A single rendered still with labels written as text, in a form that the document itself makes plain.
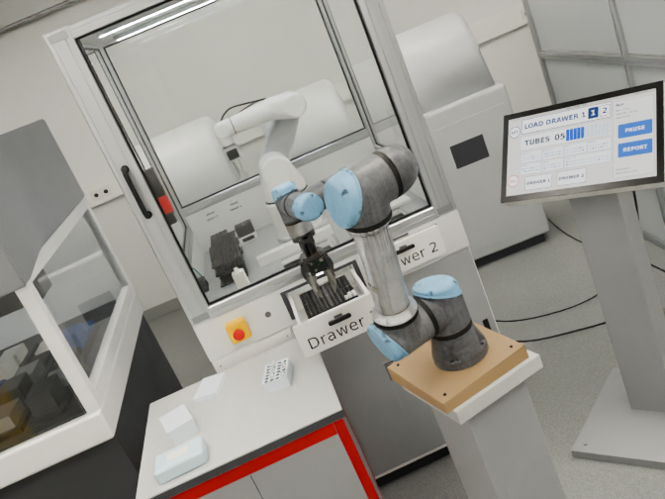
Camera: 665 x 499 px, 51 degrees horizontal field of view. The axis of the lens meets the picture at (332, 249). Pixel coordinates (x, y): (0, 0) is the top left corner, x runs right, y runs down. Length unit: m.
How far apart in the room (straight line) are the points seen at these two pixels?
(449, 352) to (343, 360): 0.81
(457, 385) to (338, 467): 0.48
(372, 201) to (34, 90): 4.48
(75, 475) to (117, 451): 0.16
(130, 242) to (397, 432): 3.54
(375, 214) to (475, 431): 0.68
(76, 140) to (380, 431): 3.73
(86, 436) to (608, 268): 1.78
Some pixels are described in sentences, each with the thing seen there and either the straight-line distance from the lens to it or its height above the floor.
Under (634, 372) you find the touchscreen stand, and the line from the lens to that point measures 2.73.
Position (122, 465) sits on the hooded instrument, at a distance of 2.53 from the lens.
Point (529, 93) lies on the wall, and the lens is 5.95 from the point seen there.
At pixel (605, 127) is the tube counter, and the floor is 1.11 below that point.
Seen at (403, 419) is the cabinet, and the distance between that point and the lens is 2.76.
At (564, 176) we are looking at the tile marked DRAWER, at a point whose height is 1.01.
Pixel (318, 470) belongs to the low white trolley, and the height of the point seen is 0.60.
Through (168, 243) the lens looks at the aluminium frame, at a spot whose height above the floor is 1.25.
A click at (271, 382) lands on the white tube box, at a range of 2.21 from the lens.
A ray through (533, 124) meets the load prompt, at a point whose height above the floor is 1.16.
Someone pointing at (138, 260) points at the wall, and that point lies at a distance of 5.86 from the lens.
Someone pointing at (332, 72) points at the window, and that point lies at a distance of 2.37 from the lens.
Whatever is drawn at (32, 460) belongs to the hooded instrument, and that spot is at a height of 0.85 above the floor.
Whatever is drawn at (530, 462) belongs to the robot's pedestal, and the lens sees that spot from 2.06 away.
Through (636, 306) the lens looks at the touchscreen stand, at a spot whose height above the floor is 0.48.
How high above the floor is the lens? 1.76
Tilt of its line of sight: 18 degrees down
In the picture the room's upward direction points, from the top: 23 degrees counter-clockwise
